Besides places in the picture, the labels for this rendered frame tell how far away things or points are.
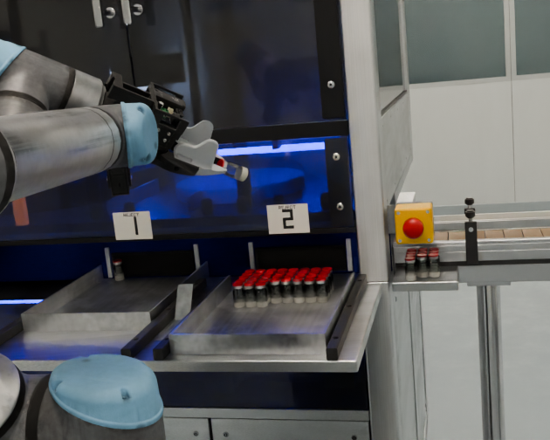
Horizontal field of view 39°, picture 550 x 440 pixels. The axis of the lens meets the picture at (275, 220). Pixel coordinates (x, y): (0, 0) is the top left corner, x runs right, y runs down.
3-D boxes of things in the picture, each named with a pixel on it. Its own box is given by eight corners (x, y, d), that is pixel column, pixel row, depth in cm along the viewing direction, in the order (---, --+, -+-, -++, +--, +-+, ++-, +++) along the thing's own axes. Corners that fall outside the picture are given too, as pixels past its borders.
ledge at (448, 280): (397, 271, 169) (396, 264, 168) (458, 270, 166) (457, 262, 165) (392, 292, 156) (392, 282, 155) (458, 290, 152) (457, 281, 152)
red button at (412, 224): (403, 236, 153) (402, 216, 152) (424, 235, 152) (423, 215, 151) (402, 240, 149) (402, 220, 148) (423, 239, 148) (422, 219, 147)
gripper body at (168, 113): (195, 126, 105) (113, 92, 99) (165, 172, 109) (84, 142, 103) (187, 95, 111) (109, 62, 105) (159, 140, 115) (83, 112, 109)
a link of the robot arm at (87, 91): (52, 133, 101) (52, 99, 107) (85, 144, 104) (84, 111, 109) (76, 87, 98) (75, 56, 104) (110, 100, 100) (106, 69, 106)
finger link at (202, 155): (244, 158, 110) (187, 133, 106) (223, 189, 113) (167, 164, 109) (242, 146, 113) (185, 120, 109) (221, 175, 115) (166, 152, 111)
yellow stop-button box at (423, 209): (398, 236, 159) (396, 202, 158) (434, 235, 158) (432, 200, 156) (395, 245, 152) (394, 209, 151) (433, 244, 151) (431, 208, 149)
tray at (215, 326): (230, 291, 160) (228, 275, 159) (355, 289, 153) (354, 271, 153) (170, 354, 127) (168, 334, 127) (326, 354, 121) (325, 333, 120)
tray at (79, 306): (102, 278, 179) (99, 264, 178) (209, 276, 173) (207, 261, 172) (24, 331, 146) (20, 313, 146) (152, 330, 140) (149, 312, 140)
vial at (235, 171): (239, 175, 119) (216, 167, 117) (247, 165, 118) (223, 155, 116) (242, 184, 117) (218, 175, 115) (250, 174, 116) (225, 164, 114)
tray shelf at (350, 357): (83, 287, 180) (82, 279, 180) (385, 280, 164) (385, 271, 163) (-43, 370, 135) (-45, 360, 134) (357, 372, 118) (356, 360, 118)
